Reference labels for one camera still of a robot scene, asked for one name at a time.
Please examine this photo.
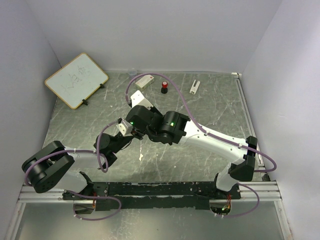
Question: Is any white cardboard box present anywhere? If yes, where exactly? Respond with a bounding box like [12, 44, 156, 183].
[135, 74, 155, 91]

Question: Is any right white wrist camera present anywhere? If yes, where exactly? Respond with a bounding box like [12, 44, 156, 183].
[130, 90, 154, 110]

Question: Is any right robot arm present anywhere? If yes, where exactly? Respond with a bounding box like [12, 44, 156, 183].
[125, 105, 257, 199]

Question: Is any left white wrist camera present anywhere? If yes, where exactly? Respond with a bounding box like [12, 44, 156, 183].
[116, 119, 133, 137]

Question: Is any clear plastic cup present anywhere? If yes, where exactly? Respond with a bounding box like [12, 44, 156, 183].
[127, 68, 138, 78]

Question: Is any white plastic clip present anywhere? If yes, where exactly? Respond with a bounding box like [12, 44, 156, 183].
[189, 79, 201, 95]

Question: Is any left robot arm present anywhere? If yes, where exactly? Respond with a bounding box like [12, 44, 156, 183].
[21, 132, 143, 200]

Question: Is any white corner bracket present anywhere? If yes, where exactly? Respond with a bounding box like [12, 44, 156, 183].
[231, 72, 242, 78]

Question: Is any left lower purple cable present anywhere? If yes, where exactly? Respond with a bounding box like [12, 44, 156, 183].
[66, 191, 123, 221]

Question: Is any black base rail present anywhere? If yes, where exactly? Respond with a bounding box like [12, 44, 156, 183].
[62, 181, 241, 211]

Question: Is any aluminium table edge rail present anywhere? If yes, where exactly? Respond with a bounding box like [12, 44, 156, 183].
[234, 74, 293, 240]

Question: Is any small whiteboard wooden frame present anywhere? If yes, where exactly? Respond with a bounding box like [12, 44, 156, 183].
[44, 52, 109, 110]

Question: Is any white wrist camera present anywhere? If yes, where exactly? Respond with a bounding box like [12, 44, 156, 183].
[130, 90, 154, 110]
[116, 119, 133, 137]

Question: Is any red black stamp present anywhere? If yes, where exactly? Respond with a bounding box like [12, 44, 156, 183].
[161, 81, 168, 94]

